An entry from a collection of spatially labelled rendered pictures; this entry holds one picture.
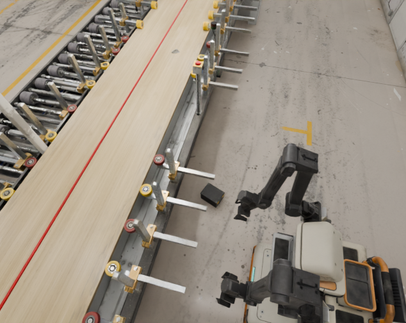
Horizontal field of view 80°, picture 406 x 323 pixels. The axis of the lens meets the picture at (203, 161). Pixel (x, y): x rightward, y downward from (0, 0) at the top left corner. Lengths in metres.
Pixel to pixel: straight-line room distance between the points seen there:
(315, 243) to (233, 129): 2.23
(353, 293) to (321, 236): 0.59
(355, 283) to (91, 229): 1.52
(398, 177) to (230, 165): 1.87
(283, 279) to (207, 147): 2.33
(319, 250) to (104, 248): 1.13
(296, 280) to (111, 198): 1.25
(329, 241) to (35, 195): 1.71
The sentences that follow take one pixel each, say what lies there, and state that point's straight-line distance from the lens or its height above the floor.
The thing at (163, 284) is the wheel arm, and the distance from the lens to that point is 1.53.
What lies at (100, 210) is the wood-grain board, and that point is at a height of 0.90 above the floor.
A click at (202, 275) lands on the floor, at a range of 2.38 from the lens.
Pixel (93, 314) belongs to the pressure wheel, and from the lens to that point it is 1.54.
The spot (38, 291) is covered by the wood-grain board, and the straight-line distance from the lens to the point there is 1.69.
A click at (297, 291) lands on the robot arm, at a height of 1.62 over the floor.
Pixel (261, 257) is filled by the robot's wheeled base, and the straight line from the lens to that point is 2.17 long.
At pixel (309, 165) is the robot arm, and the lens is 0.95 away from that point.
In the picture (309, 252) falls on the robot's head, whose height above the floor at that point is 1.35.
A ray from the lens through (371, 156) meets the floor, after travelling 3.48.
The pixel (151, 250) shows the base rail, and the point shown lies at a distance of 1.73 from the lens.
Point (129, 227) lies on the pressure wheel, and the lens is 1.58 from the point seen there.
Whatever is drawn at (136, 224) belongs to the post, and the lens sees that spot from 1.31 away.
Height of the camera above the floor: 2.35
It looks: 57 degrees down
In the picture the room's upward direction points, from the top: 1 degrees clockwise
